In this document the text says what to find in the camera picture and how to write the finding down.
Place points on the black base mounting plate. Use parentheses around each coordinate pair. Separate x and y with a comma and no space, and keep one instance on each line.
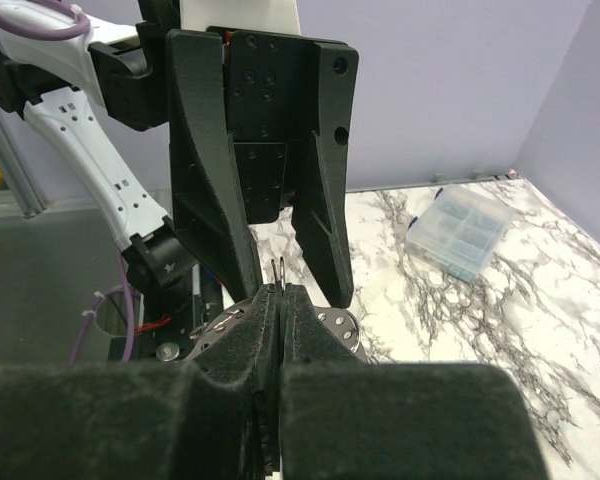
(169,324)

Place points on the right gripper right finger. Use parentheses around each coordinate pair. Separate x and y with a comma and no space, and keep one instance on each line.
(341,418)

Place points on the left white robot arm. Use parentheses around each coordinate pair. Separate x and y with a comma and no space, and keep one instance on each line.
(97,92)

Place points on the aluminium extrusion rail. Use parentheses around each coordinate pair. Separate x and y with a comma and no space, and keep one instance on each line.
(17,178)

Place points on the keyring bunch with keys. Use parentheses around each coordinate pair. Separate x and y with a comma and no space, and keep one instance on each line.
(280,324)

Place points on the clear plastic organizer box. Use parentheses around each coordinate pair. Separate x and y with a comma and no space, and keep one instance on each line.
(459,231)

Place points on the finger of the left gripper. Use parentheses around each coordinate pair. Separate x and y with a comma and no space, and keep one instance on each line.
(319,207)
(208,208)

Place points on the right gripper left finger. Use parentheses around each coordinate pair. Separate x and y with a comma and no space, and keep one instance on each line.
(211,417)

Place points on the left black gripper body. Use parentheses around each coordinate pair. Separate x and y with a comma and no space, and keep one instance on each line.
(271,101)

